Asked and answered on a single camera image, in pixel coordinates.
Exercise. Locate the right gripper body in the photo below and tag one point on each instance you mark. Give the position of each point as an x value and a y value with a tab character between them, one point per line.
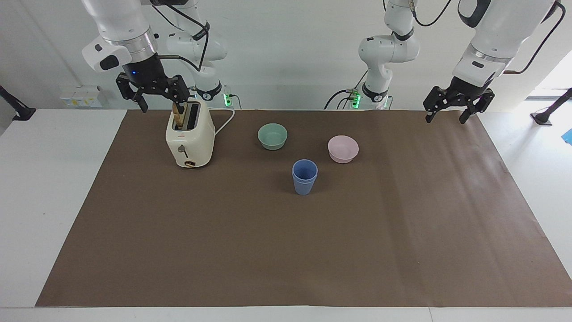
145	74

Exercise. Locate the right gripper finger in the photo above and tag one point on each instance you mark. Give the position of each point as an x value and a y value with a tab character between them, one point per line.
129	87
180	89

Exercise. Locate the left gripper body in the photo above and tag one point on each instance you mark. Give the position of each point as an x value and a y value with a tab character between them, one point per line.
464	88

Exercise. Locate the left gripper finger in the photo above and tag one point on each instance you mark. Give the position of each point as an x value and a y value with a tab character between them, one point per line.
480	102
435	100

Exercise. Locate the bread slice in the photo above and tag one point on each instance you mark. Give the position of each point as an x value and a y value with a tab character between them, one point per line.
178	117

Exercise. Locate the cream toaster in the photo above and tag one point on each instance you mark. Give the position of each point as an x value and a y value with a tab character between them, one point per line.
190	143

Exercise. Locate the black stand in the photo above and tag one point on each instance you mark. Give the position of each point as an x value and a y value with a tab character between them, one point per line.
547	114
18	109

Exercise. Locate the blue object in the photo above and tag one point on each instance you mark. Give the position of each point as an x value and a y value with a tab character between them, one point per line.
568	136

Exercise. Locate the green bowl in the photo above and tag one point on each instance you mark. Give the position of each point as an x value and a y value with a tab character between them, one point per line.
272	136

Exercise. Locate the pink bowl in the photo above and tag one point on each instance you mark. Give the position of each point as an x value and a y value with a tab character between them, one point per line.
343	150

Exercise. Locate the blue cup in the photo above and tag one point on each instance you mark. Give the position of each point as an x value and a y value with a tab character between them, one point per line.
304	171
304	188

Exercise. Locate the white wall socket box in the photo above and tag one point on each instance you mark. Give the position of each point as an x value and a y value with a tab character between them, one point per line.
82	96

